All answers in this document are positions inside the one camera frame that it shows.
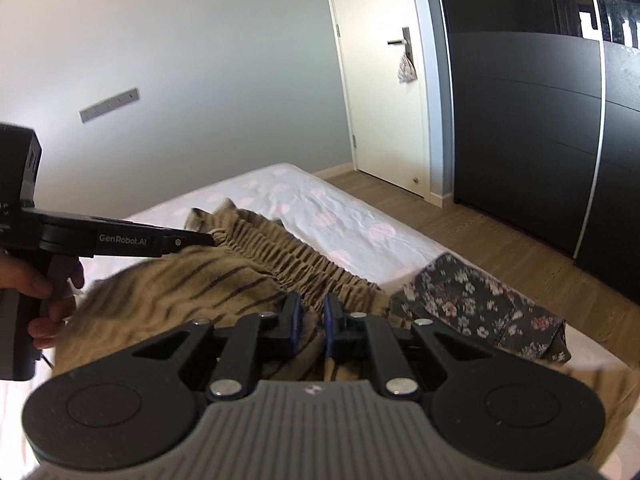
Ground dark wardrobe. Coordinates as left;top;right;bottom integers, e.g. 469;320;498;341
438;0;639;300

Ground white pink dotted bedsheet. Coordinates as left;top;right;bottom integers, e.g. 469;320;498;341
0;161;640;480

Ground beige striped shorts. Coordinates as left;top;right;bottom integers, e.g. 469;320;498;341
52;198;640;476

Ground grey wall plate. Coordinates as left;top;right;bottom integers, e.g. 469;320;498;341
79;88;140;124

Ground floral dark fabric bag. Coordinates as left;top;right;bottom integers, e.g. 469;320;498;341
390;252;572;364

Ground person's left hand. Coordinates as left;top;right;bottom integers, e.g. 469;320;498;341
1;249;85;350

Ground door handle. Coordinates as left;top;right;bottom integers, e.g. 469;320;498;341
387;27;412;58

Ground cloth hanging on handle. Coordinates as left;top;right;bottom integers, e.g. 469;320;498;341
397;54;418;84

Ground white door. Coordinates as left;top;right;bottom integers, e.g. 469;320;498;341
329;0;451;208

